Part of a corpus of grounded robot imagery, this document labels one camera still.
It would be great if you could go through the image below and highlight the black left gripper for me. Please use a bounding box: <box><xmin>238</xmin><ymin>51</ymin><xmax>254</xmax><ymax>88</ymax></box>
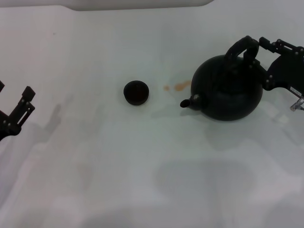
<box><xmin>0</xmin><ymin>80</ymin><xmax>37</xmax><ymax>143</ymax></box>

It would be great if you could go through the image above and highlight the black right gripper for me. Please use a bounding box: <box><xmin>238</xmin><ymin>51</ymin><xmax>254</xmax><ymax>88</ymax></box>
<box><xmin>242</xmin><ymin>36</ymin><xmax>304</xmax><ymax>98</ymax></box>

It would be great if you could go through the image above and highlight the black round teapot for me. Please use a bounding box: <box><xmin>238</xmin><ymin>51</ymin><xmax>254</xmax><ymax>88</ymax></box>
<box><xmin>180</xmin><ymin>35</ymin><xmax>264</xmax><ymax>122</ymax></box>

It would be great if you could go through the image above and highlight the small black teacup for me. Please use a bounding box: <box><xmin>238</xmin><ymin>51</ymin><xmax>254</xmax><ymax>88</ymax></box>
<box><xmin>123</xmin><ymin>80</ymin><xmax>151</xmax><ymax>106</ymax></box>

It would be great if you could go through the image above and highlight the brown tea spill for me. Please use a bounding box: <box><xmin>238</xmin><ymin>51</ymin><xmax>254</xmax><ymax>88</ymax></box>
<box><xmin>162</xmin><ymin>80</ymin><xmax>192</xmax><ymax>92</ymax></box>

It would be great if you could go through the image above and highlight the silver right wrist cable connector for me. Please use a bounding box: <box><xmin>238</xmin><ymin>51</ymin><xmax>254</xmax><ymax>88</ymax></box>
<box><xmin>289</xmin><ymin>95</ymin><xmax>304</xmax><ymax>113</ymax></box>

